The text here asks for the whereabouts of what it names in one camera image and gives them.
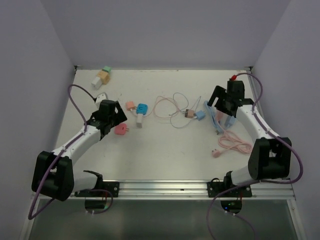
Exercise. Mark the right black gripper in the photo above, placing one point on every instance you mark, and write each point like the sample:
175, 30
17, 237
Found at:
219, 92

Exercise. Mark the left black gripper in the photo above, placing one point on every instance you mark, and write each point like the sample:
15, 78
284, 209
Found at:
119, 116

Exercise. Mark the hot pink plug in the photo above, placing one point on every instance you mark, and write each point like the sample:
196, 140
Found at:
121, 129

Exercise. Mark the salmon charger plug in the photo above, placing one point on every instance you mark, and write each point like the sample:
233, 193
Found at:
130, 105

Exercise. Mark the cyan plug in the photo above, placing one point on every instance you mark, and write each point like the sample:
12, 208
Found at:
142, 109

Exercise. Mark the blue power strip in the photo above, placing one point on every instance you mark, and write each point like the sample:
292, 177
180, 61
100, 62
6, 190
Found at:
230, 120

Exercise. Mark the white plug cube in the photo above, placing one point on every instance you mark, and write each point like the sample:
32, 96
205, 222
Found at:
96, 83

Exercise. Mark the tan plug cube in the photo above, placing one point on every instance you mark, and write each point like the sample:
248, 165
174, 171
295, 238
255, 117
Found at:
104, 76

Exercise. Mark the green plug cube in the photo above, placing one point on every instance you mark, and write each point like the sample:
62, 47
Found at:
107, 69

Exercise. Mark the pink power strip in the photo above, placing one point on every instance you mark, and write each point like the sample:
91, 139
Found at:
219, 115

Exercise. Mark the white usb charger block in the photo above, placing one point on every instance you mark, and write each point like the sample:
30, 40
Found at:
139, 120

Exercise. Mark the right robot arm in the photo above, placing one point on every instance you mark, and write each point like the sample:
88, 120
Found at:
270, 158

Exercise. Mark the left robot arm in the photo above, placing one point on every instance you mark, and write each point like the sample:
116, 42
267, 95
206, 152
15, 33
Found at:
54, 174

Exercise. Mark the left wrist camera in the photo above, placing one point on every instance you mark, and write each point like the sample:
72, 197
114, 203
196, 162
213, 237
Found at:
101, 97

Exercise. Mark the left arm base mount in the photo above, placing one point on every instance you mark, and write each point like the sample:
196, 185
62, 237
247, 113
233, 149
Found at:
105, 189

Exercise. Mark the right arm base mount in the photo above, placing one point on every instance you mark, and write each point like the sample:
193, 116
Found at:
217, 186

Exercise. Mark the aluminium front rail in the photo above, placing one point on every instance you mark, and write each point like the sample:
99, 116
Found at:
193, 190

